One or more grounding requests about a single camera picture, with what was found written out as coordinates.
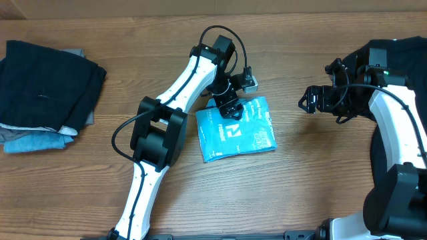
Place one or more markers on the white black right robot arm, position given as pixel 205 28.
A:
pixel 396 207

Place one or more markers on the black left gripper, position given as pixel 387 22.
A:
pixel 229 111

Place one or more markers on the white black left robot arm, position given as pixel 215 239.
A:
pixel 160 126

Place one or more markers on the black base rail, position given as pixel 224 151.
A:
pixel 287 235

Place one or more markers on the light blue printed t-shirt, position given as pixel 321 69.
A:
pixel 220 138

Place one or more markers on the folded blue garment under stack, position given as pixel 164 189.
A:
pixel 37 141

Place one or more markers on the folded black garment on stack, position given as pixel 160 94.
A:
pixel 47 89

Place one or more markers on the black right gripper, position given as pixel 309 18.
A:
pixel 325 92

